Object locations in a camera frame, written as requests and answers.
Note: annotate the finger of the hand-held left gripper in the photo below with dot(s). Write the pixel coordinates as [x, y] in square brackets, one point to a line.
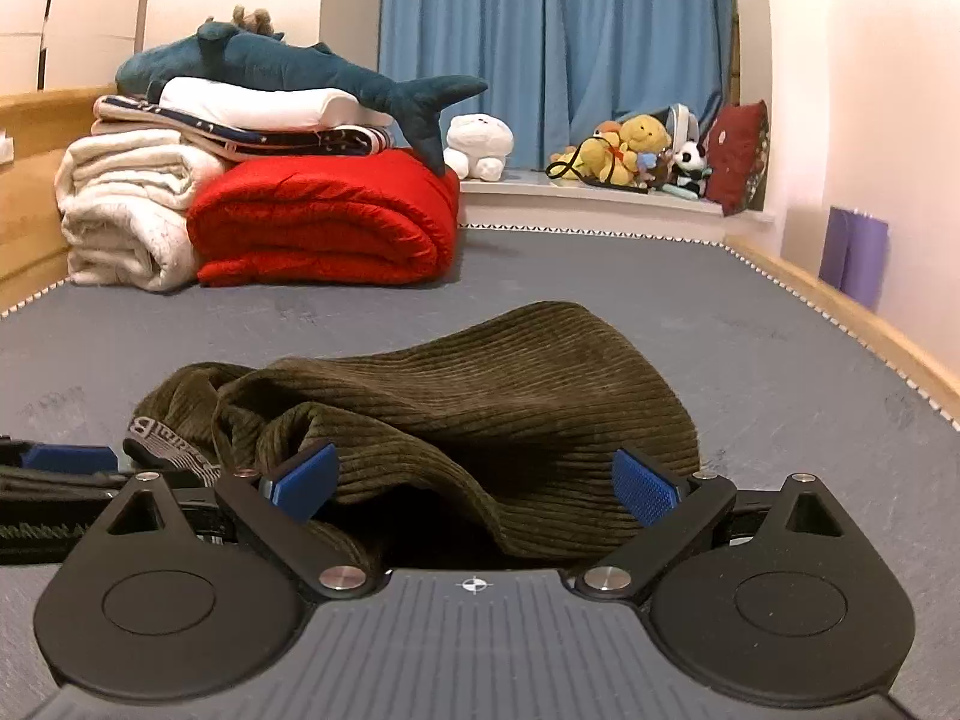
[66, 457]

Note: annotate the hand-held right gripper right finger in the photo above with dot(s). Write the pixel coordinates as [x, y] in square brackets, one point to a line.
[646, 486]

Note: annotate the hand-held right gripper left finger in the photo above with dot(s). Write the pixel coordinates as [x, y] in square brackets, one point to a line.
[304, 481]

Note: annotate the cream folded blanket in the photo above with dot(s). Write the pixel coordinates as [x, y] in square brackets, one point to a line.
[124, 202]

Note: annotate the red quilt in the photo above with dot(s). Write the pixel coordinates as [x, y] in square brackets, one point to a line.
[330, 217]

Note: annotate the white window sill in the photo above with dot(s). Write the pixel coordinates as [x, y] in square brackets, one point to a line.
[570, 199]

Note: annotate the panda plush toy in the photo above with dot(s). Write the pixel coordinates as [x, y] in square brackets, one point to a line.
[688, 165]

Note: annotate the yellow plush toy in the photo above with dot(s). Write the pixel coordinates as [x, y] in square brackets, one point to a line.
[630, 142]

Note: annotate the red cushion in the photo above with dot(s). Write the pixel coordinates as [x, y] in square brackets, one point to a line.
[739, 154]

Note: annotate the navy patterned folded blanket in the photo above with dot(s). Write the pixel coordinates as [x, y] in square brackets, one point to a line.
[225, 131]

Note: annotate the white blue bag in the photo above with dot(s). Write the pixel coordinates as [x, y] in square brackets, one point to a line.
[686, 124]

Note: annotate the white plush toy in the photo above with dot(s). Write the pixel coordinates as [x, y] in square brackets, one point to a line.
[476, 146]

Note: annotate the white pillow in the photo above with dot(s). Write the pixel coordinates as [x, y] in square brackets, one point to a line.
[255, 101]

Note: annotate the blue shark plush toy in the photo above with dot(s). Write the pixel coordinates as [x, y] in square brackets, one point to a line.
[262, 60]

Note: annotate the white wardrobe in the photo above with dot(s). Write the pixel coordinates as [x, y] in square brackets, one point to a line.
[75, 7]

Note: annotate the blue curtain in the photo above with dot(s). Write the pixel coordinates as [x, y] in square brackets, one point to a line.
[555, 45]

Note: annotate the tan plush toy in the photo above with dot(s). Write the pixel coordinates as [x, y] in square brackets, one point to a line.
[247, 19]

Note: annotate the wooden bed frame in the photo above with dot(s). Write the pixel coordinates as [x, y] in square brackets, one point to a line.
[30, 240]

